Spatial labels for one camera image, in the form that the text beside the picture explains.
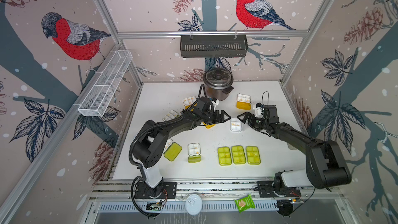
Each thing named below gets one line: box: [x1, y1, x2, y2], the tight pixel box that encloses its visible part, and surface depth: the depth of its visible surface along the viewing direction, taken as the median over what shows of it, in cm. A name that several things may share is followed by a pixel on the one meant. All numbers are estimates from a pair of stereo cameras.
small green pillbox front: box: [187, 142, 202, 164], surface depth 87 cm
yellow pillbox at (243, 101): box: [236, 93, 252, 111], surface depth 110 cm
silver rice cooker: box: [203, 67, 235, 102], surface depth 100 cm
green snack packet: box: [234, 193, 256, 214], surface depth 71 cm
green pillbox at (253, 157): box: [245, 145, 262, 165], surface depth 86 cm
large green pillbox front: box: [231, 145, 247, 165], surface depth 85 cm
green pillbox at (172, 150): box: [162, 138, 183, 162], surface depth 88 cm
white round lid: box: [185, 193, 203, 216], surface depth 67 cm
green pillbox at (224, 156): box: [217, 146, 233, 166], surface depth 85 cm
